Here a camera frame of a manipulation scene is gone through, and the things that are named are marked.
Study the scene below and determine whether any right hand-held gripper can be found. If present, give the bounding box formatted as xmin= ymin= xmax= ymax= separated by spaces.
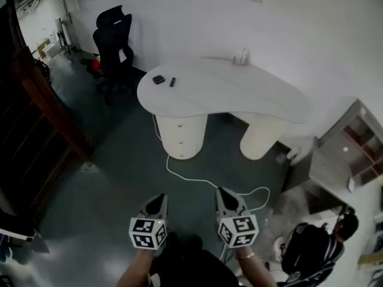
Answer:
xmin=215 ymin=187 xmax=260 ymax=249

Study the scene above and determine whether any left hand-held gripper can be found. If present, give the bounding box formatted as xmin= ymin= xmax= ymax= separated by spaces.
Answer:
xmin=128 ymin=193 xmax=169 ymax=258

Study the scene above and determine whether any white large drawer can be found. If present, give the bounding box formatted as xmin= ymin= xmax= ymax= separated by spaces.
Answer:
xmin=163 ymin=147 xmax=204 ymax=160

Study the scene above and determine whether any person's left forearm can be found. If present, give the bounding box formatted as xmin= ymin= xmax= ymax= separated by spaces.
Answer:
xmin=115 ymin=246 xmax=156 ymax=287

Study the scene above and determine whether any person's right forearm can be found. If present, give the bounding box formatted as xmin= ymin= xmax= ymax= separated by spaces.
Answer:
xmin=236 ymin=245 xmax=278 ymax=287

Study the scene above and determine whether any white cabinet with brass knobs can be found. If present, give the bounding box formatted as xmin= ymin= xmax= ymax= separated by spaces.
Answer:
xmin=136 ymin=57 xmax=311 ymax=161

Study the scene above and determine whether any grey fluffy rug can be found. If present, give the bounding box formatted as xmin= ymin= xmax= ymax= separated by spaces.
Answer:
xmin=263 ymin=187 xmax=314 ymax=262

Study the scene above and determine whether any person's black clothed body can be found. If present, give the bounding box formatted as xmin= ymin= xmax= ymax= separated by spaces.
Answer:
xmin=148 ymin=232 xmax=242 ymax=287

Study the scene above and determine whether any white power strip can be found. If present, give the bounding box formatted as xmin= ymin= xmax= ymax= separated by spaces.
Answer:
xmin=288 ymin=146 xmax=312 ymax=166

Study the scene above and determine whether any black backpack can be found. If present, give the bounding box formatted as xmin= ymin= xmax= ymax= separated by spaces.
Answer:
xmin=279 ymin=212 xmax=360 ymax=285

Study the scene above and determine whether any grey shelf cabinet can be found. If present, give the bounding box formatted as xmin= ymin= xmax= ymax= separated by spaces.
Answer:
xmin=281 ymin=99 xmax=383 ymax=215

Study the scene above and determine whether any dark wooden staircase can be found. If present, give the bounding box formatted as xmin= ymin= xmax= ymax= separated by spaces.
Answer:
xmin=0 ymin=0 xmax=96 ymax=224

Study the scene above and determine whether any black office chair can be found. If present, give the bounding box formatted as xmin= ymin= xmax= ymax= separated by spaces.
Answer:
xmin=92 ymin=5 xmax=147 ymax=105

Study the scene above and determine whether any black floor equipment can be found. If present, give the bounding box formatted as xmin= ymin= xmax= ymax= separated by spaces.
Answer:
xmin=33 ymin=58 xmax=52 ymax=82

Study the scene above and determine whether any cardboard box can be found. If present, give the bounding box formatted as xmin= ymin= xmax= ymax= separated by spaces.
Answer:
xmin=35 ymin=39 xmax=57 ymax=61

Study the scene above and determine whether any white floor cable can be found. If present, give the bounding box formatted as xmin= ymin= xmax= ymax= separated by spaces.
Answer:
xmin=152 ymin=114 xmax=272 ymax=212

